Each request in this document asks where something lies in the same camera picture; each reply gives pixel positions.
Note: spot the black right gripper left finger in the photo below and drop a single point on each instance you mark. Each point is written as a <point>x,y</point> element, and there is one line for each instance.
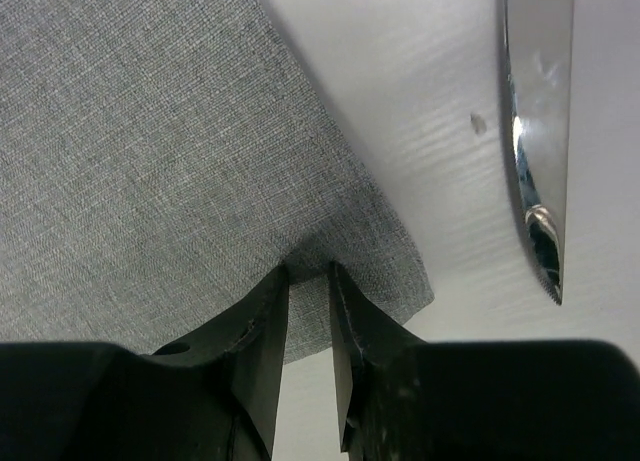
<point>211,394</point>

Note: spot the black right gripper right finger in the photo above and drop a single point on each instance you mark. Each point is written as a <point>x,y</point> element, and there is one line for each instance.
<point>401,398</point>

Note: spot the grey cloth napkin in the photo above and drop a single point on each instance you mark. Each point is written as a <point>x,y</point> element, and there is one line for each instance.
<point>158,159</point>

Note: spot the black handled knife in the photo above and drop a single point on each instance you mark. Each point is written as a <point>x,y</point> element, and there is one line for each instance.
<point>535,55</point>

